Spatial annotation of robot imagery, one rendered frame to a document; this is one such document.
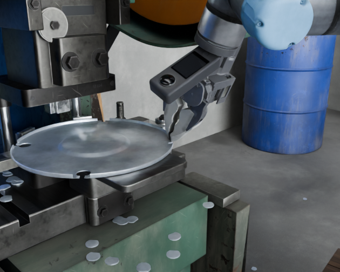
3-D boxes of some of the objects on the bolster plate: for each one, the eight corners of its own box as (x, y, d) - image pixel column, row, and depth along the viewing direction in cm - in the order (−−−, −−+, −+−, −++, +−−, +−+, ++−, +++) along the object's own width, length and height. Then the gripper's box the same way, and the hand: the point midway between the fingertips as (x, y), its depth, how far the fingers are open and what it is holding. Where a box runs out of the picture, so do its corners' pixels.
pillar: (17, 152, 83) (8, 85, 78) (6, 155, 82) (-3, 87, 77) (12, 149, 85) (3, 83, 80) (2, 152, 83) (-8, 85, 78)
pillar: (85, 134, 94) (80, 74, 89) (76, 136, 93) (71, 75, 88) (79, 131, 96) (74, 72, 91) (71, 134, 94) (66, 74, 89)
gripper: (256, 49, 66) (208, 145, 79) (216, 22, 70) (177, 118, 83) (225, 55, 60) (178, 158, 73) (183, 26, 64) (146, 128, 77)
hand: (170, 136), depth 75 cm, fingers closed
